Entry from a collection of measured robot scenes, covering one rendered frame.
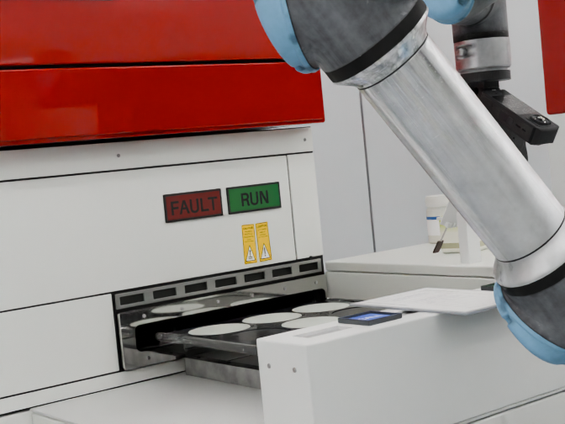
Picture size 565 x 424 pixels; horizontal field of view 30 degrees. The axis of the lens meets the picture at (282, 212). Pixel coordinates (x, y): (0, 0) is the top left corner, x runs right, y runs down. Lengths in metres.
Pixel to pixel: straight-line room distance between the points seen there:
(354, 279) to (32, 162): 0.63
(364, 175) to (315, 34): 3.10
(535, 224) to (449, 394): 0.33
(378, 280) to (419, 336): 0.61
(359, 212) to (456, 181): 3.01
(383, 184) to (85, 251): 2.54
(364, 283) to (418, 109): 0.93
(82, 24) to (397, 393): 0.78
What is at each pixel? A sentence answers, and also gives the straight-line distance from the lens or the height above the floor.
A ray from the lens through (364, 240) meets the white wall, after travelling 4.06.
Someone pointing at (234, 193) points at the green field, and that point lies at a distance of 1.87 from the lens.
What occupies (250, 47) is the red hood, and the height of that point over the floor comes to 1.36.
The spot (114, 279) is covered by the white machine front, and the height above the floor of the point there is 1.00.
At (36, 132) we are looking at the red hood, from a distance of 1.63.
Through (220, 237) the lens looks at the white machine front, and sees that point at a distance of 1.85.
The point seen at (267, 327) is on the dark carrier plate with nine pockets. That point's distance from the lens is 1.69.
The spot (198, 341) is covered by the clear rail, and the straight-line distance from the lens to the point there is 1.64.
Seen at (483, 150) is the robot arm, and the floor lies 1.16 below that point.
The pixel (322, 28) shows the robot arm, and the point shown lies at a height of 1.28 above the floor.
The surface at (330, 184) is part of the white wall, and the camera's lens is 3.96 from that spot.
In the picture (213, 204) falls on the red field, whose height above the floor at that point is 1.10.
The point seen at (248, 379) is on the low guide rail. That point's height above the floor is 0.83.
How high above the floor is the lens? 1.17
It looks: 3 degrees down
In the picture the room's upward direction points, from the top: 6 degrees counter-clockwise
